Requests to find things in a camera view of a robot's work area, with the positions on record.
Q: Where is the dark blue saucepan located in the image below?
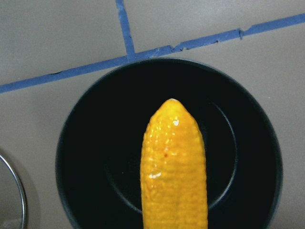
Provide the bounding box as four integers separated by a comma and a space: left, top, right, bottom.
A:
56, 58, 283, 229

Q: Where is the yellow corn cob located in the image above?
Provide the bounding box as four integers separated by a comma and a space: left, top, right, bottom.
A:
140, 99, 208, 229

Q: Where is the glass pot lid blue knob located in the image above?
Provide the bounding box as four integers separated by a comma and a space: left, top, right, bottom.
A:
0, 155, 28, 229

